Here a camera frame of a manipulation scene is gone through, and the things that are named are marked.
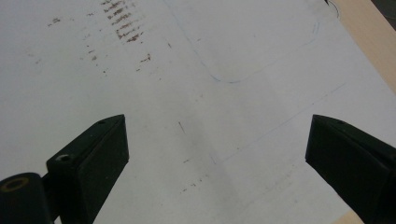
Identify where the white stained paper sheet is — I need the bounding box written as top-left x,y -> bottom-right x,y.
0,0 -> 396,224

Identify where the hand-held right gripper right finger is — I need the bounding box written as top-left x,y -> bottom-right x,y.
304,114 -> 396,224

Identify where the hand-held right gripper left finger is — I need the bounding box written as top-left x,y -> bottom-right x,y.
46,113 -> 130,224

